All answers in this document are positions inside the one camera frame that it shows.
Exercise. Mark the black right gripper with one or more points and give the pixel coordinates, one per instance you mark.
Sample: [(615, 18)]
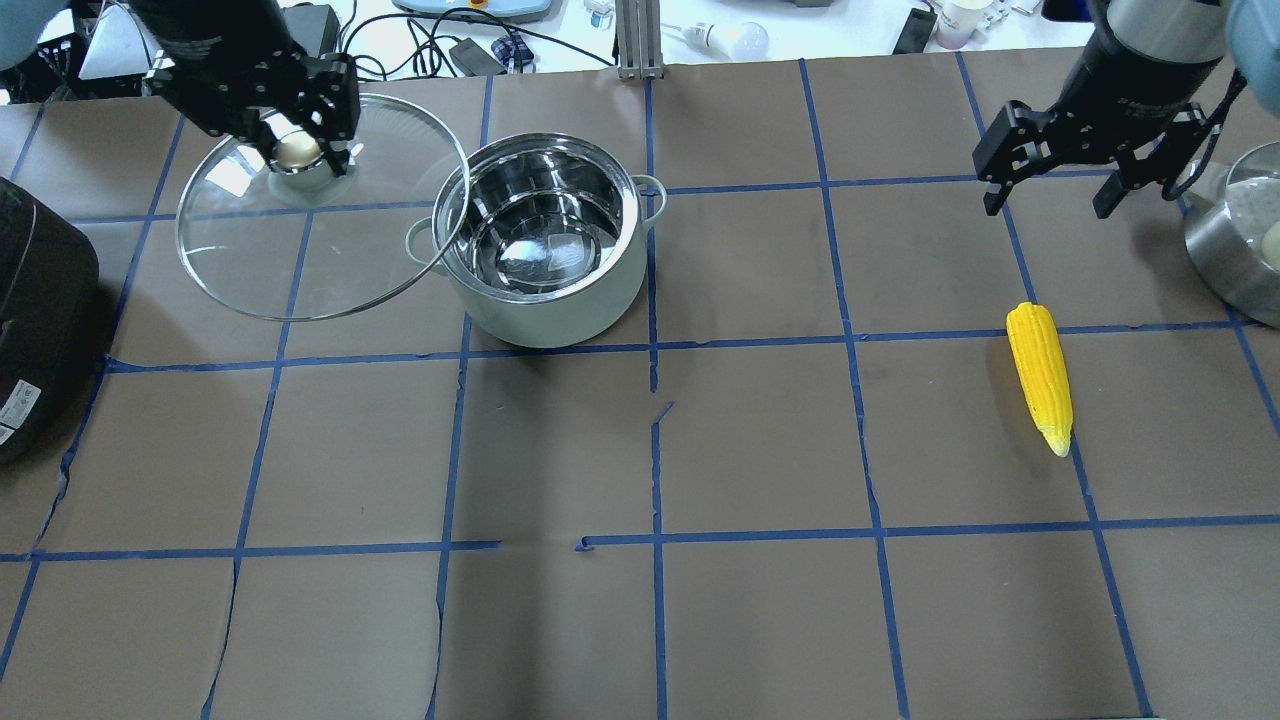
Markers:
[(1122, 80)]

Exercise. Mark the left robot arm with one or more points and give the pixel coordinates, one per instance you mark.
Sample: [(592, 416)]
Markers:
[(190, 28)]

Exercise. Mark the aluminium frame post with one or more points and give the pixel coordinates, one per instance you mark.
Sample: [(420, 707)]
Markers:
[(638, 39)]

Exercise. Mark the steel pot at right edge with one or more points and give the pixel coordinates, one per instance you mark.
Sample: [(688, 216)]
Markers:
[(1232, 229)]

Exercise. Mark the black rice cooker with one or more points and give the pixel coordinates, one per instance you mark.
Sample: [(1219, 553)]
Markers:
[(49, 276)]

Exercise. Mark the yellow toy corn cob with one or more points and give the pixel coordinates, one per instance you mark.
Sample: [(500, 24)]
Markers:
[(1036, 350)]

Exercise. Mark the glass pot lid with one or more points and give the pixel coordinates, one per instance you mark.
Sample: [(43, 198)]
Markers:
[(297, 242)]

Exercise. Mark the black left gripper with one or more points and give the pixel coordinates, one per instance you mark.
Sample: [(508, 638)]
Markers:
[(212, 40)]

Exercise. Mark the pale green steel pot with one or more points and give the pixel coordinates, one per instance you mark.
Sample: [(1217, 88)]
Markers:
[(543, 236)]

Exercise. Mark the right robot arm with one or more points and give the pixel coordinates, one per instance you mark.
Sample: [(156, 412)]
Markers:
[(1147, 97)]

